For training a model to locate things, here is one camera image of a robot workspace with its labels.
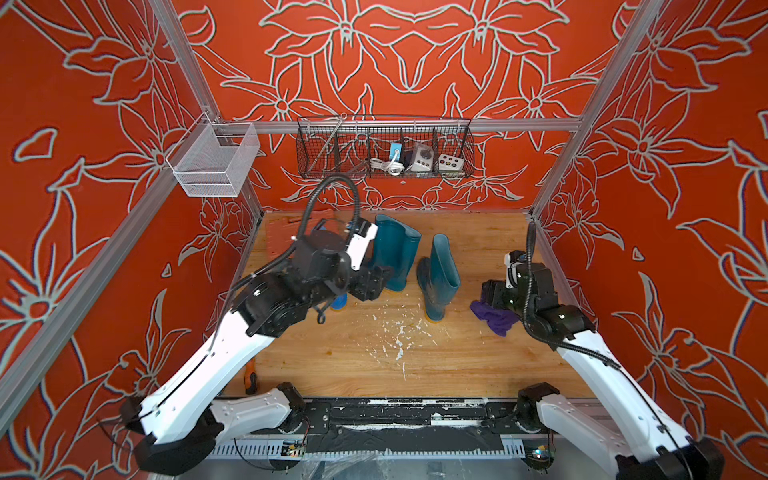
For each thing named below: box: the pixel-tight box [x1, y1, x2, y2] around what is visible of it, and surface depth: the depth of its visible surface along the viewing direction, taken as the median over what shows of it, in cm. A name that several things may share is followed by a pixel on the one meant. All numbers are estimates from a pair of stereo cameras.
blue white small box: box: [390, 142, 402, 161], surface depth 85 cm
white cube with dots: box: [438, 154, 465, 171], surface depth 96 cm
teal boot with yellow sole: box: [372, 214, 422, 292], surface depth 86 cm
